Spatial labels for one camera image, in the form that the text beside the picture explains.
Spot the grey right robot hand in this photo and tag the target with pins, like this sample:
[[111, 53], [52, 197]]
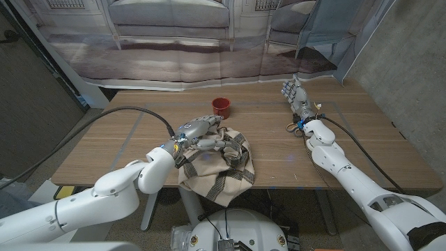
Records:
[[299, 99]]

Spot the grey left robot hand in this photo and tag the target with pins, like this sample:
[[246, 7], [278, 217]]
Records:
[[191, 134]]

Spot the cream grey plaid scarf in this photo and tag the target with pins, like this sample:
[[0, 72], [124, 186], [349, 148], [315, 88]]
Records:
[[216, 174]]

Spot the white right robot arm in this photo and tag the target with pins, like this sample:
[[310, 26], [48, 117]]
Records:
[[355, 181]]

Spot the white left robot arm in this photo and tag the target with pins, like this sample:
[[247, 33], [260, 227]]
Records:
[[104, 195]]

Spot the white robot shoulder cover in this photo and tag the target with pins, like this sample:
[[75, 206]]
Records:
[[69, 247]]

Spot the red cup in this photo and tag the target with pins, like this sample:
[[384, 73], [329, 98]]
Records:
[[221, 109]]

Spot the black round floor object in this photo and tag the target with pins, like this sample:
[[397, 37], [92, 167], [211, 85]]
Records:
[[169, 197]]

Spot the grey metal table leg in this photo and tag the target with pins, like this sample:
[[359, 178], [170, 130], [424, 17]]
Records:
[[191, 205], [150, 207], [327, 212]]

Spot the printed room backdrop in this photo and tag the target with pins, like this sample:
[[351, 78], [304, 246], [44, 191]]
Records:
[[157, 59]]

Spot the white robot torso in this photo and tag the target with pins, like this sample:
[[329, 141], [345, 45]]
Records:
[[240, 226]]

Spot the clear plastic bag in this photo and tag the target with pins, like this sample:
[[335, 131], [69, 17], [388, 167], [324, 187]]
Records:
[[179, 238]]

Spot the yellow black floor pad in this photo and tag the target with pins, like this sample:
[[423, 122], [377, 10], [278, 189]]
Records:
[[64, 191]]

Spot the white floor platform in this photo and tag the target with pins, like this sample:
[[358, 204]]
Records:
[[43, 193]]

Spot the blue jeans person leg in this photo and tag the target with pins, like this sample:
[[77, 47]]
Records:
[[10, 204]]

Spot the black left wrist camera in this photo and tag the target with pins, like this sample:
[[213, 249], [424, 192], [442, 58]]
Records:
[[179, 158]]

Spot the white corner post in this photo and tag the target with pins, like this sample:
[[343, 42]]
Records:
[[69, 69]]

